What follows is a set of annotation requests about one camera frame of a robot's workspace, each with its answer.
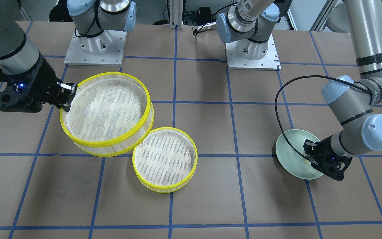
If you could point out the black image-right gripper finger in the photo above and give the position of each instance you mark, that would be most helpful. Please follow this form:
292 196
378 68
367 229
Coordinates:
312 151

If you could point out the metal cable connector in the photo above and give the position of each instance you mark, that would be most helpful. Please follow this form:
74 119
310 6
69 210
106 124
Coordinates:
205 27

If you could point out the light green plate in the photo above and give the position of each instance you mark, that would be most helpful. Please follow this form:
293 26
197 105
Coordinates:
291 160

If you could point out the robot arm, image-right side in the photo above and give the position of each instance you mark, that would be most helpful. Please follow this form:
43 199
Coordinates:
249 23

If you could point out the yellow steamer layer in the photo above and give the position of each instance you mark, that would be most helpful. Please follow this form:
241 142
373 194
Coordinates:
166 160
110 114

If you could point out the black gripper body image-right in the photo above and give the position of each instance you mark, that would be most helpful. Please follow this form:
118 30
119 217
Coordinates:
322 148

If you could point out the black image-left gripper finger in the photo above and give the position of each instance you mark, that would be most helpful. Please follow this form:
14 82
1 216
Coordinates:
63 95

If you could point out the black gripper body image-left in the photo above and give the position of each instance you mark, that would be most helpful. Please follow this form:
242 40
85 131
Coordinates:
42 80

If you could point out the black power adapter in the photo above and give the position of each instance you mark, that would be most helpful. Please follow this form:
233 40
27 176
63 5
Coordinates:
203 14

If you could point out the metal base plate image-right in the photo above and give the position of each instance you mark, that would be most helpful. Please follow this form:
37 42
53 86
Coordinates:
237 59

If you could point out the metal base plate image-left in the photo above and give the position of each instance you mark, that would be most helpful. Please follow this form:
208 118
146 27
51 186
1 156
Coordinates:
106 49

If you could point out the aluminium frame post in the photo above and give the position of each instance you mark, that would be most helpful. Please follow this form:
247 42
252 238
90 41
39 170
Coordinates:
176 10

